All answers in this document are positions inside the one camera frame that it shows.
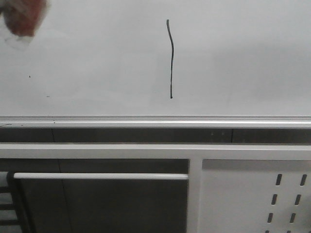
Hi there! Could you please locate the white horizontal round bar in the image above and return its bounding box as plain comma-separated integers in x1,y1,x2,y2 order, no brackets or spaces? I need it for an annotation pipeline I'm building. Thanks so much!
13,172,189,180

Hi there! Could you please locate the white whiteboard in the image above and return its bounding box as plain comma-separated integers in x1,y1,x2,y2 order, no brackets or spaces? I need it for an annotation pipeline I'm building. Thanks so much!
0,0,311,116

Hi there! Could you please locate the white metal stand frame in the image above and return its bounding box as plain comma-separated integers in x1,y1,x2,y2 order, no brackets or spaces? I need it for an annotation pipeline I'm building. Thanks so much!
0,143,311,233

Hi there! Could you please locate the black slatted rack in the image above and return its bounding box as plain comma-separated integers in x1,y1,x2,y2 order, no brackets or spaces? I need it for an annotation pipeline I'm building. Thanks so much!
0,171,22,233

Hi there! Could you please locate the aluminium whiteboard tray rail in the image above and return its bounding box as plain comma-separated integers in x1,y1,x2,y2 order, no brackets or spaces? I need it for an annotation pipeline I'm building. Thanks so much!
0,115,311,129

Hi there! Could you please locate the red round magnet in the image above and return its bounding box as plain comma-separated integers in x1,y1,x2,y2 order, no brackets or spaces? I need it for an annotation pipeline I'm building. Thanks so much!
0,0,51,50

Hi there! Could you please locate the white perforated metal panel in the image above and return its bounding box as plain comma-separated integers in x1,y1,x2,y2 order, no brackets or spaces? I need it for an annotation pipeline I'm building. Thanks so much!
198,160,311,233

